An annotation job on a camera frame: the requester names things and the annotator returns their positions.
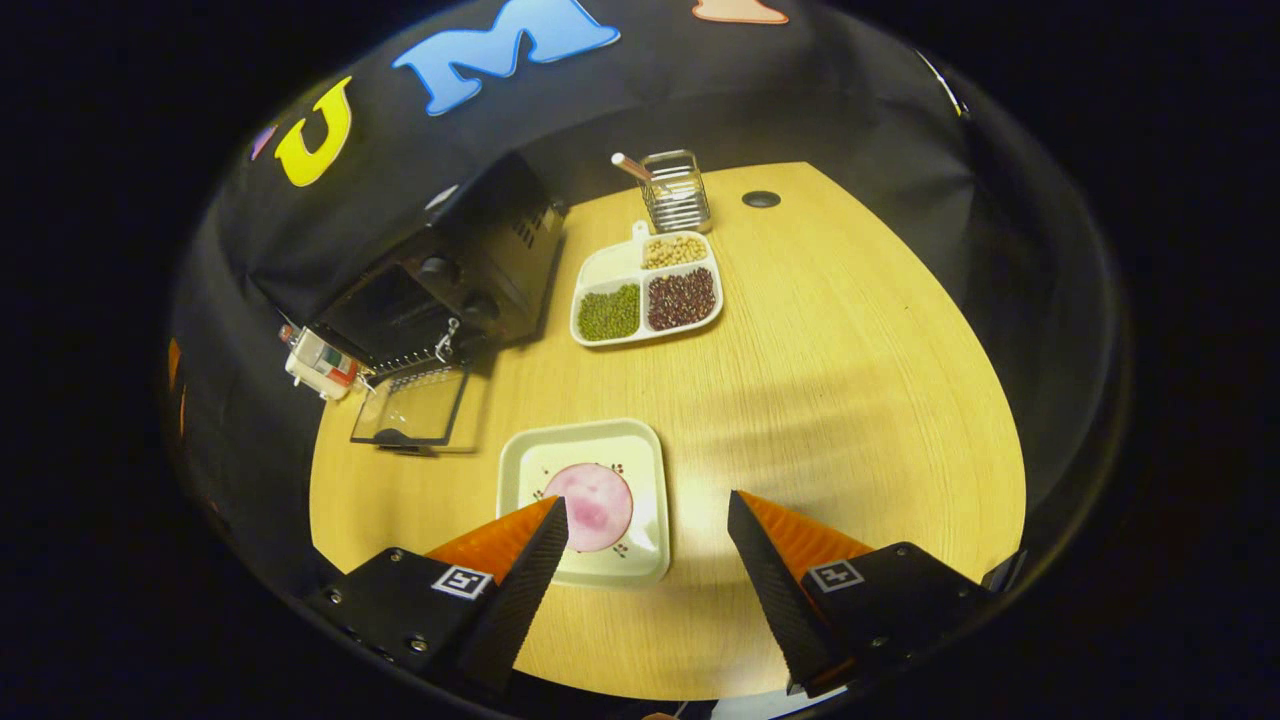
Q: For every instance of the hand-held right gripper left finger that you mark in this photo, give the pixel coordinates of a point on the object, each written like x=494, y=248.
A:
x=525, y=600

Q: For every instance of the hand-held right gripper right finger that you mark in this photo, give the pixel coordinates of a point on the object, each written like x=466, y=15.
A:
x=775, y=600

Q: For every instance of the pink round ham slice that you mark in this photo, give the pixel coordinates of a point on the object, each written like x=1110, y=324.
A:
x=600, y=505

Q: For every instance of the white square plate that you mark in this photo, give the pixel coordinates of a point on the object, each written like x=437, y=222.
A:
x=645, y=470

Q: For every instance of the black electric oven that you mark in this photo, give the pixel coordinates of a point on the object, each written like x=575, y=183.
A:
x=480, y=230

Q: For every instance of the pile of green mung beans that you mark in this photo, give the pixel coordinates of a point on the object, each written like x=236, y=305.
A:
x=608, y=312

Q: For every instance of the clear plastic water bottle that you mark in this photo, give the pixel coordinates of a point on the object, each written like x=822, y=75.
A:
x=337, y=366

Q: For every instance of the pile of red beans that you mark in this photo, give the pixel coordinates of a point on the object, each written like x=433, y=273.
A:
x=682, y=298

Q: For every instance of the white divided tray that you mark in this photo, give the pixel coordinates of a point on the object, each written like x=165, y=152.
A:
x=610, y=265

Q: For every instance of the pile of yellow soybeans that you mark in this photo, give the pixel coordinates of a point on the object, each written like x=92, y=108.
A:
x=675, y=250

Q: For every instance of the wooden stick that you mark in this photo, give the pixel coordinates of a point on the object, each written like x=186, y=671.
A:
x=630, y=165

